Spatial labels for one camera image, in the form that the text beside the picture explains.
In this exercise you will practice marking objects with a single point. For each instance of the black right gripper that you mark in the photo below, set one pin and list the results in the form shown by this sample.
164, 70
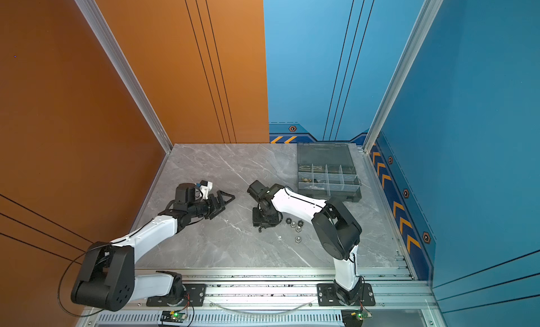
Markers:
256, 221

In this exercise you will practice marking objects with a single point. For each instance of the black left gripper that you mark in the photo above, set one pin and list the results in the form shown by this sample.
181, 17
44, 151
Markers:
220, 193

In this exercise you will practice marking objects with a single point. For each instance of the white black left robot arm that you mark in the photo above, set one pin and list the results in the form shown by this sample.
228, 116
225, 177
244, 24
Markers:
107, 279

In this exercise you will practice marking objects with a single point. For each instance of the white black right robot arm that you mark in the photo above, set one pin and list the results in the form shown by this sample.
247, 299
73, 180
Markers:
336, 228

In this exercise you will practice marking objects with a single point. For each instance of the grey plastic organizer box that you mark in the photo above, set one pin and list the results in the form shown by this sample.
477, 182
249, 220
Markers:
326, 171

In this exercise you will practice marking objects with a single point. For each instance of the left green circuit board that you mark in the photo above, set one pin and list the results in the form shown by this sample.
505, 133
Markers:
173, 317

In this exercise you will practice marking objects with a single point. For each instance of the green circuit board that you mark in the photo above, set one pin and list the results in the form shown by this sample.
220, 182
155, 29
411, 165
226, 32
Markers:
359, 315
173, 317

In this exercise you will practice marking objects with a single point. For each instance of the right green circuit board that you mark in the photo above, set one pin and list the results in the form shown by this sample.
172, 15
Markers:
359, 315

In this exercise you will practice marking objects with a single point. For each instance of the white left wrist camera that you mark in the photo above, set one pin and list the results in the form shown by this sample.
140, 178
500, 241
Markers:
204, 189

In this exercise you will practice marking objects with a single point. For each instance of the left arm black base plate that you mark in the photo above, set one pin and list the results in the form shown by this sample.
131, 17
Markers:
191, 294

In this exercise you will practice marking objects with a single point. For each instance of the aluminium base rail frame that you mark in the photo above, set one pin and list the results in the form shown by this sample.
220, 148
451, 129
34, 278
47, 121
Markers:
288, 297

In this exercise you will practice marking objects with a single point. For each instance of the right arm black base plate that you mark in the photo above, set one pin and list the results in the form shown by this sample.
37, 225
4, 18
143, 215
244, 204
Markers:
331, 294

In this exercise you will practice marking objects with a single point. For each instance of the aluminium left corner post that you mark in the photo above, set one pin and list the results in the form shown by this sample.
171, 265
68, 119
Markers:
110, 45

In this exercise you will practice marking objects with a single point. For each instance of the aluminium corner post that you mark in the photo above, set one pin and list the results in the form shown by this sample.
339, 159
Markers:
110, 45
419, 32

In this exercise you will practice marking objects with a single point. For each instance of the aluminium right corner post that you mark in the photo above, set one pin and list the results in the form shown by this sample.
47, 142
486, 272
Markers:
419, 32

